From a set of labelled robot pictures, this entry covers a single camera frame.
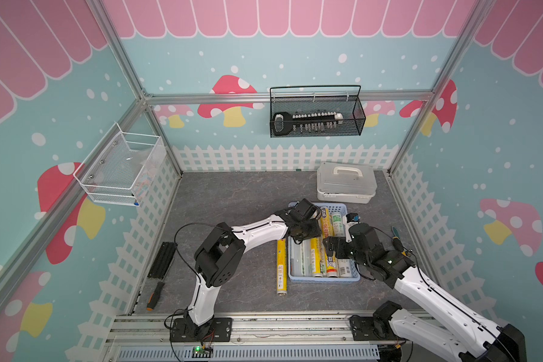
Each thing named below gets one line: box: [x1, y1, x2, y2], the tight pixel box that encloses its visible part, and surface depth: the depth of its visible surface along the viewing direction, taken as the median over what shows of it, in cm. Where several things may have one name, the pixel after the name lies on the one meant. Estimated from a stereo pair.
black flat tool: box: [147, 241, 177, 280], surface depth 90 cm
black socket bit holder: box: [272, 111, 344, 135], surface depth 91 cm
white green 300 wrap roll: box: [300, 239, 307, 277], surface depth 87 cm
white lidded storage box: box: [316, 162, 378, 205], surface depth 105 cm
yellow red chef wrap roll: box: [276, 238, 288, 297], surface depth 86 cm
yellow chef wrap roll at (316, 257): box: [310, 236, 324, 278], surface depth 84 cm
